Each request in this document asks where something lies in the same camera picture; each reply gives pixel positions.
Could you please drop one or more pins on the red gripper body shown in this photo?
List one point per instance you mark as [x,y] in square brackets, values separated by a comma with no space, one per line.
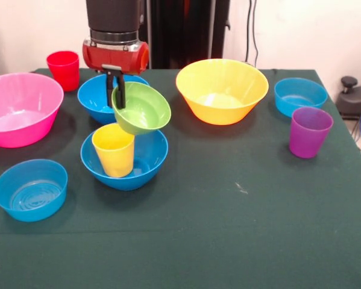
[114,58]

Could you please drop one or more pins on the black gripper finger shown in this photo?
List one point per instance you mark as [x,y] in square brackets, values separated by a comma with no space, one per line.
[109,90]
[121,93]

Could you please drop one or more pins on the blue plastic bowl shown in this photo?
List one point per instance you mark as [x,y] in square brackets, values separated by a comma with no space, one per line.
[151,156]
[92,99]

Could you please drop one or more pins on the green plastic bowl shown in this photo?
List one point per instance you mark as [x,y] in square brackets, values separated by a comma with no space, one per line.
[147,108]

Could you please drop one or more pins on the yellow plastic cup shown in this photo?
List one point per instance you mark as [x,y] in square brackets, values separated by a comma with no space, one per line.
[114,156]

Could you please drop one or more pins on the large pink plastic bowl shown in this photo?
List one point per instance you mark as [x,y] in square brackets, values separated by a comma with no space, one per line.
[20,102]

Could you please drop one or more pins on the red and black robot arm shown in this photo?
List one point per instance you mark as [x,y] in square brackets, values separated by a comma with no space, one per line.
[112,18]

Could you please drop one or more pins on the red plastic cup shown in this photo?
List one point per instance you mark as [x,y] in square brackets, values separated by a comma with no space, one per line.
[62,69]

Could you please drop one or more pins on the large orange plastic bowl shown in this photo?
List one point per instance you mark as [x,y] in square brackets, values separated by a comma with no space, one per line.
[222,87]

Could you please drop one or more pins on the translucent blue shallow bowl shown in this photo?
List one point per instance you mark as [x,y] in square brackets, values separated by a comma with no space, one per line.
[297,93]
[29,192]

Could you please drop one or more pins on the dark green table cloth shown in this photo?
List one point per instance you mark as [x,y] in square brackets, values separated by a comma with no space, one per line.
[216,210]

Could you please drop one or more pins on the purple plastic cup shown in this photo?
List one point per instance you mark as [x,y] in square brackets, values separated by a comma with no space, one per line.
[309,132]

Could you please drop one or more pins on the dark grey clamp device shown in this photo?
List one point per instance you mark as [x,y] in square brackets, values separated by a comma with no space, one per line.
[355,99]

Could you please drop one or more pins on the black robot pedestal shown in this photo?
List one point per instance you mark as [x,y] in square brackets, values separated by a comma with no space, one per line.
[192,30]

